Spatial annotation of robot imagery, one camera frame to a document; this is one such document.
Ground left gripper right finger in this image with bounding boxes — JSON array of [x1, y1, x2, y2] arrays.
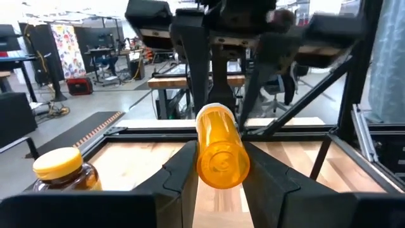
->
[[242, 141, 356, 228]]

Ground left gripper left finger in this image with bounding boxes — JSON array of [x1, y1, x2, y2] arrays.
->
[[132, 141, 199, 228]]

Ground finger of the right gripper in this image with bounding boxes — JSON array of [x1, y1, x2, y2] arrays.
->
[[171, 24, 211, 115], [238, 34, 302, 132]]

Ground orange pill vial white cap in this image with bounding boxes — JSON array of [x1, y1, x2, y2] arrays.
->
[[195, 102, 251, 190]]

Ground amber bottle yellow cap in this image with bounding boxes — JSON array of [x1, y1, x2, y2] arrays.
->
[[32, 146, 103, 193]]

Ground black metal shelf rack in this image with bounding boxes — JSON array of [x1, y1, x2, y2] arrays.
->
[[25, 132, 405, 194]]

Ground office chair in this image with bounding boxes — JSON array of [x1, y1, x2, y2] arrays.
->
[[261, 74, 297, 118]]

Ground wooden top table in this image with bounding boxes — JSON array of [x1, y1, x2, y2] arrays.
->
[[147, 75, 246, 120]]

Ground black computer tower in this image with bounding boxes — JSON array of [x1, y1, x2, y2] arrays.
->
[[129, 58, 146, 80]]

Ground black partition panel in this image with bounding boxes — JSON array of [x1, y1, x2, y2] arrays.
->
[[18, 22, 66, 102], [74, 27, 116, 51]]

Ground black floor mat orange edge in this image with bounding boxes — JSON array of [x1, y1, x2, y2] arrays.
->
[[25, 110, 126, 159]]

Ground aluminium extrusion bar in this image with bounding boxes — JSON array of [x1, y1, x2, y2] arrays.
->
[[350, 103, 380, 163]]

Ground red and black case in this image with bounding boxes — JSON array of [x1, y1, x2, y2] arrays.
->
[[65, 77, 94, 96]]

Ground pale blue curtain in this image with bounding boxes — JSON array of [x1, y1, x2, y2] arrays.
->
[[368, 0, 405, 125]]

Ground colourful floral cloth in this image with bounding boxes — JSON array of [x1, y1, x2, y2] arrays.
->
[[50, 23, 87, 80]]

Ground black chair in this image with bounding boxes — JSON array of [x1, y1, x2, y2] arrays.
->
[[0, 91, 41, 159]]

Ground blue-top desk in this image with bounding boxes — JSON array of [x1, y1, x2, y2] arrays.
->
[[0, 50, 39, 102]]

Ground coiled floor cable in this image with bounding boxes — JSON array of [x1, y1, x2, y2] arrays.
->
[[34, 103, 71, 121]]

